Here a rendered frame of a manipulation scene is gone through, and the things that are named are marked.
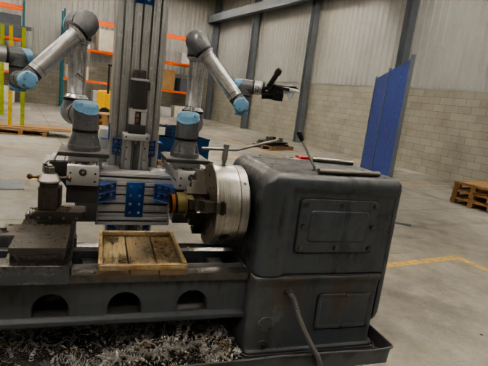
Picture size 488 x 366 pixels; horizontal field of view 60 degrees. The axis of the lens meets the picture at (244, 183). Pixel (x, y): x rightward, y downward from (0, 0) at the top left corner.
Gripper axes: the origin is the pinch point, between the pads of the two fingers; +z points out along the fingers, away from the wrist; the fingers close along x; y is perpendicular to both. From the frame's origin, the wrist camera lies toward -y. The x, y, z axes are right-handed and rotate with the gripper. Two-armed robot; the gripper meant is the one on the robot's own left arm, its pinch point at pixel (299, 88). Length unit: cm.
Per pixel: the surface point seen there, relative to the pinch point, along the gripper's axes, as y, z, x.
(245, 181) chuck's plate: 27, -23, 85
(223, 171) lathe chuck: 25, -31, 83
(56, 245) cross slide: 46, -80, 115
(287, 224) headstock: 39, -5, 91
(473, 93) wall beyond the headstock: 48, 544, -921
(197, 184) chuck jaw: 33, -41, 78
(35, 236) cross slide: 47, -89, 109
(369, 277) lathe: 62, 31, 82
